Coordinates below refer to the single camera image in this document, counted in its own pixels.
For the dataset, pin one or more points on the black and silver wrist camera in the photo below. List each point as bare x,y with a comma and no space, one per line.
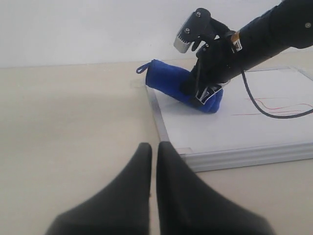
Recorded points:
200,26

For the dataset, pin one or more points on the white board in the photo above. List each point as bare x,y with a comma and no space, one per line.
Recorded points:
238,134

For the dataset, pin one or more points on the blue cloth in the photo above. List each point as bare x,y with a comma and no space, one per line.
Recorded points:
168,79

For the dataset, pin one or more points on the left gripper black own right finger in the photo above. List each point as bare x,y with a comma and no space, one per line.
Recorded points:
188,206

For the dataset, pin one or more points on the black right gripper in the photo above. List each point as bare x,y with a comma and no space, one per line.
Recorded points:
217,63

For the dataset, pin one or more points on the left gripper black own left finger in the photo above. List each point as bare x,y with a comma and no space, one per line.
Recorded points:
121,208

